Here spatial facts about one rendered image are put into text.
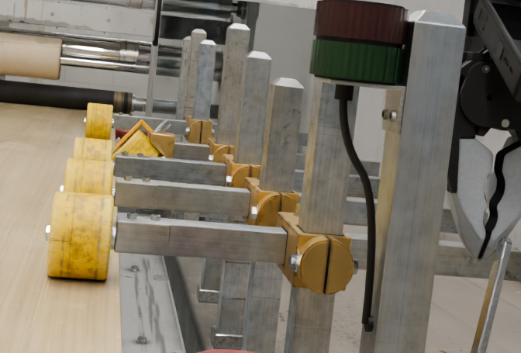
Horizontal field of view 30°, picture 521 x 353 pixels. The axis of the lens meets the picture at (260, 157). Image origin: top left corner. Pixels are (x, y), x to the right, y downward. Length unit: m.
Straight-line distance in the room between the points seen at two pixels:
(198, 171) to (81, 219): 0.54
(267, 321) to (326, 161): 0.33
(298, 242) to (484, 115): 0.24
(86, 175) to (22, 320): 0.38
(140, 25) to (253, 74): 1.57
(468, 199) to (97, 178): 0.54
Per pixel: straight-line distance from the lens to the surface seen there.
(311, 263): 0.86
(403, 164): 0.63
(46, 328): 0.78
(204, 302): 1.66
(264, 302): 1.16
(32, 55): 2.92
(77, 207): 0.90
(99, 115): 2.13
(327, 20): 0.62
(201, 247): 0.92
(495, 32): 0.69
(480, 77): 0.71
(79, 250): 0.89
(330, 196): 0.88
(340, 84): 0.63
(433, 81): 0.64
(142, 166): 1.40
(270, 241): 0.93
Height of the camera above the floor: 1.13
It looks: 6 degrees down
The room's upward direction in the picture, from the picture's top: 6 degrees clockwise
